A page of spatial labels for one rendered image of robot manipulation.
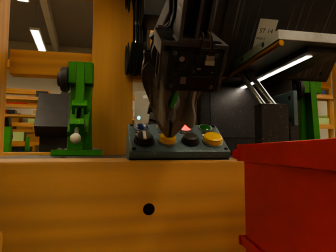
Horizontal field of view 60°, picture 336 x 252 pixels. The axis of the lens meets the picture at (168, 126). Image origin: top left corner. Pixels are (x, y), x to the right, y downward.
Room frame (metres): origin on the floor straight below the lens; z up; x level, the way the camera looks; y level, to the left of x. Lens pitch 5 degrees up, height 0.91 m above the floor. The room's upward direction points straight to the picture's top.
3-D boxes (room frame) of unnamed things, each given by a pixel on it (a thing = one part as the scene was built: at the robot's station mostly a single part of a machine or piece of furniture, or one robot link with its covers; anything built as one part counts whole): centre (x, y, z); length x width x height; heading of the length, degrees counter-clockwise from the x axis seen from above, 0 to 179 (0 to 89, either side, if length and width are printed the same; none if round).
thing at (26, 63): (1.16, -0.07, 1.23); 1.30 x 0.05 x 0.09; 101
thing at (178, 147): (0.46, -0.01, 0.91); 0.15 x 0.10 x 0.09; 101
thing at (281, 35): (0.71, -0.24, 1.11); 0.39 x 0.16 x 0.03; 11
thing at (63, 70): (0.83, 0.31, 1.12); 0.07 x 0.03 x 0.08; 11
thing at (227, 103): (0.95, -0.22, 1.07); 0.30 x 0.18 x 0.34; 101
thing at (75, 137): (0.76, 0.24, 0.96); 0.06 x 0.03 x 0.06; 11
